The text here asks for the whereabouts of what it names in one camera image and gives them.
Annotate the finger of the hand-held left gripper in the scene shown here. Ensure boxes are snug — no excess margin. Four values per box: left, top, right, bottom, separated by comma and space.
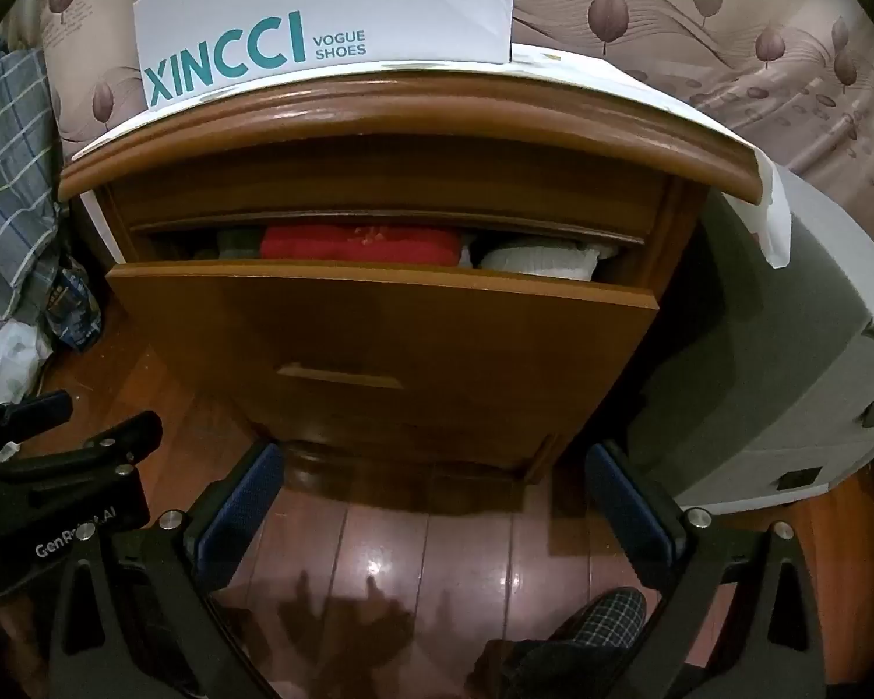
0, 411, 163, 485
0, 391, 74, 447

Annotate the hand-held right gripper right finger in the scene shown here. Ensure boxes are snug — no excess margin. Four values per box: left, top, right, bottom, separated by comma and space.
586, 440, 827, 699

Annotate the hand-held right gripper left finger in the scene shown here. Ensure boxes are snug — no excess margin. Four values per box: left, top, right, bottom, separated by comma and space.
47, 440, 285, 699

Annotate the wooden drawer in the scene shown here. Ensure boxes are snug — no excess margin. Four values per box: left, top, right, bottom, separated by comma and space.
105, 222, 661, 471

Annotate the grey underwear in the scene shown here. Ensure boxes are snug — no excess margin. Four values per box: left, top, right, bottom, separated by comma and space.
214, 228, 265, 260

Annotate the white paper towel roll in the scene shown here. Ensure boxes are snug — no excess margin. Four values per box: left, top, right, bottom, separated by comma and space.
477, 239, 604, 281

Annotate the red underwear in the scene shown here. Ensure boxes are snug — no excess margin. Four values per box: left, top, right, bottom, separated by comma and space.
260, 225, 461, 267

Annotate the white translucent sheet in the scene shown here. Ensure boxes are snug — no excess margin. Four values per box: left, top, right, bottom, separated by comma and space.
0, 315, 54, 407

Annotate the dark plaid slipper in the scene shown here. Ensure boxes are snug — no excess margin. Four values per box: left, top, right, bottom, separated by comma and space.
479, 586, 649, 699

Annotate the grey and white box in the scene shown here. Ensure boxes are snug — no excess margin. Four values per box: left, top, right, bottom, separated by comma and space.
625, 167, 874, 520

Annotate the grey plaid quilt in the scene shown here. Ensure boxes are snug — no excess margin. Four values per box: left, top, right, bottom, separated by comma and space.
0, 51, 64, 323

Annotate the wooden nightstand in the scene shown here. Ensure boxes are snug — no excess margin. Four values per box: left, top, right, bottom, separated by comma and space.
57, 62, 766, 488

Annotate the bed with pink leaf sheet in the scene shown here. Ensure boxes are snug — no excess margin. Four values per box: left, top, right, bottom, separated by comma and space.
40, 0, 874, 252

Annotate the white shoe box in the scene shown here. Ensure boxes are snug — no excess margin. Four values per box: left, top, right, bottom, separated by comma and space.
132, 0, 515, 115

